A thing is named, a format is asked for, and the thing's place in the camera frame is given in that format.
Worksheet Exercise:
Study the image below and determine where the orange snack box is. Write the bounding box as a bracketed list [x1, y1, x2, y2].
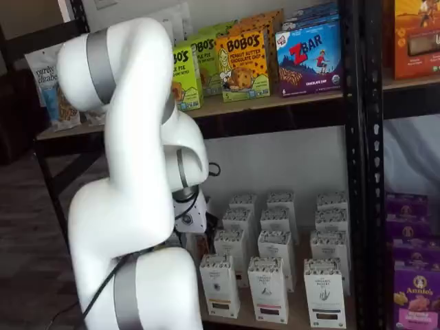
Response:
[382, 0, 440, 81]

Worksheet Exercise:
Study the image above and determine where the green Bobo's apple pie box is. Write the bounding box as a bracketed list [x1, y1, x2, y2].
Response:
[197, 20, 239, 39]
[170, 46, 205, 113]
[188, 34, 223, 98]

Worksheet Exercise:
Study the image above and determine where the purple Annie's snack box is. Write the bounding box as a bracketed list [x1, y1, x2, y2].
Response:
[391, 236, 440, 267]
[384, 214, 432, 242]
[393, 260, 440, 330]
[384, 192, 429, 221]

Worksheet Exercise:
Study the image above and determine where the white granola bag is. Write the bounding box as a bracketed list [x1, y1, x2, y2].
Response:
[170, 1, 193, 46]

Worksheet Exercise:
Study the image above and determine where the blue Zbar snack box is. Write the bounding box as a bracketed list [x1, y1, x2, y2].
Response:
[281, 1, 342, 32]
[274, 19, 344, 98]

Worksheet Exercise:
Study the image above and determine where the white plastic sheet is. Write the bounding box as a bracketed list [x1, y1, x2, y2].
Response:
[382, 115, 440, 201]

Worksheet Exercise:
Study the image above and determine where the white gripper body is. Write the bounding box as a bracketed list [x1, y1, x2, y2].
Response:
[173, 196, 209, 235]

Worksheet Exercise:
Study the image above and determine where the white wall switch plate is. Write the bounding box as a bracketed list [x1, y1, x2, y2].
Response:
[93, 0, 120, 11]

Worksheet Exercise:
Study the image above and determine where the white box pink strip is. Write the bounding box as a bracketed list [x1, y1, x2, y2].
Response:
[257, 229, 297, 294]
[247, 256, 290, 325]
[265, 190, 296, 214]
[259, 207, 298, 245]

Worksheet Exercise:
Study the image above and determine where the blue label granola bag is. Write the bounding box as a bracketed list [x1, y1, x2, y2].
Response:
[24, 47, 82, 133]

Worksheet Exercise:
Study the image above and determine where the white box yellow strip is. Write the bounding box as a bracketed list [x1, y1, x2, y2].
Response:
[199, 254, 241, 319]
[222, 207, 254, 239]
[229, 192, 259, 215]
[213, 228, 247, 287]

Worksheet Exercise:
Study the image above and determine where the yellow Bobo's peanut butter box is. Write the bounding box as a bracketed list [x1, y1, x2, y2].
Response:
[214, 30, 271, 104]
[239, 9, 285, 69]
[226, 19, 276, 83]

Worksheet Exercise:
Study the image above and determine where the white box black strip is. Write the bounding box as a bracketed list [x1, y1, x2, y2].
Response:
[314, 208, 349, 235]
[309, 230, 351, 297]
[316, 192, 349, 212]
[302, 258, 347, 329]

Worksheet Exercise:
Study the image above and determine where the dark brown furniture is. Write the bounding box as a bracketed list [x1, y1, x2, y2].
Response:
[0, 23, 46, 166]

